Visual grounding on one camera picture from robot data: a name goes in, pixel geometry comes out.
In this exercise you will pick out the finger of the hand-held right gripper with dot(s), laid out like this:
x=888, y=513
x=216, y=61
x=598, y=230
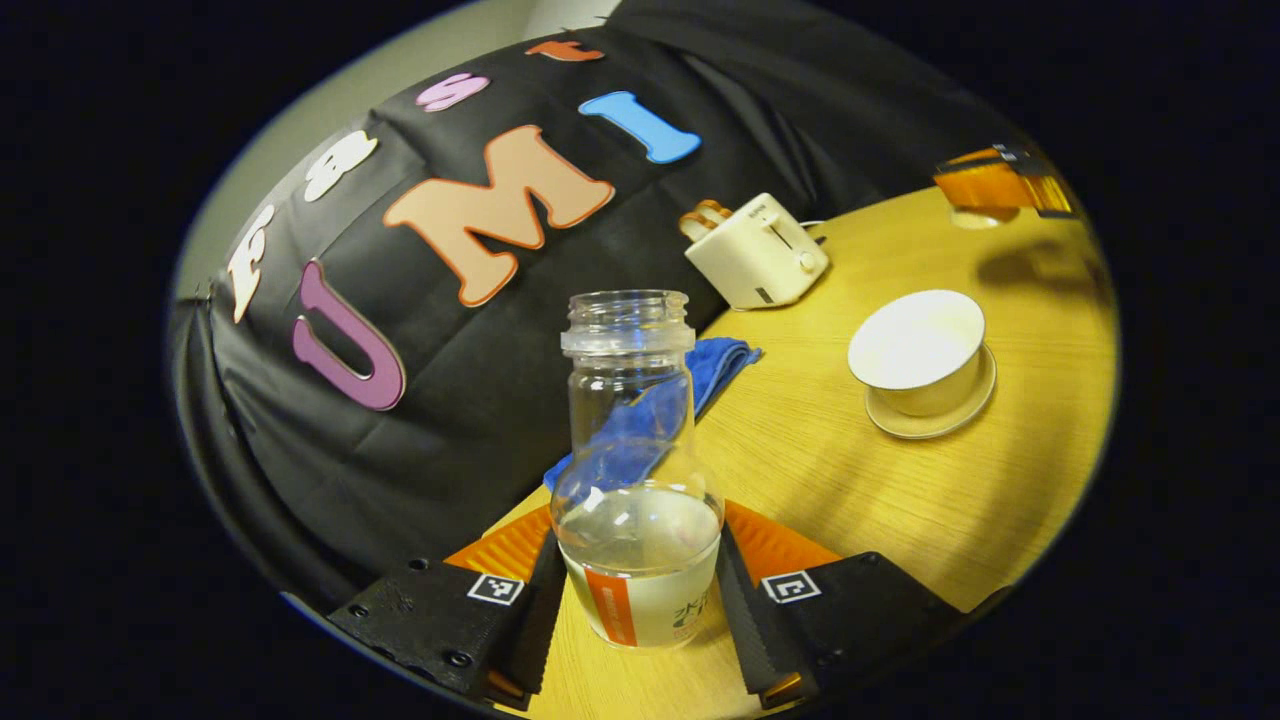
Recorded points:
x=1000, y=185

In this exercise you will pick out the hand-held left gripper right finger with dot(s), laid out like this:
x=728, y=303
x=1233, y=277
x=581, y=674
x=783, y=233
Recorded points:
x=745, y=620

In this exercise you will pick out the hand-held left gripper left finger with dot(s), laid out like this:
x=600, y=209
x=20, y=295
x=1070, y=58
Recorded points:
x=535, y=620

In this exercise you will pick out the clear water bottle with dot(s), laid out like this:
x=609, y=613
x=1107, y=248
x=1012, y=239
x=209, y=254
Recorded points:
x=640, y=560

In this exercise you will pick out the white teacup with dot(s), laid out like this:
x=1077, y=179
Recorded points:
x=925, y=350

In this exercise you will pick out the black backdrop cloth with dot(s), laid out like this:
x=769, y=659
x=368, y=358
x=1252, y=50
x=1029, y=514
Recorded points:
x=480, y=400

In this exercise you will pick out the white saucer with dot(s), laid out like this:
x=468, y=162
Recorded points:
x=935, y=425

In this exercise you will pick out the cream toaster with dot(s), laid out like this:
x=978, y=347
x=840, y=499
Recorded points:
x=755, y=260

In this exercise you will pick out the blue towel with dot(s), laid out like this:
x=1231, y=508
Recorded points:
x=725, y=360

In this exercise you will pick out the brown bread slice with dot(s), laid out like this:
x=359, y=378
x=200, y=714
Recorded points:
x=693, y=225
x=715, y=210

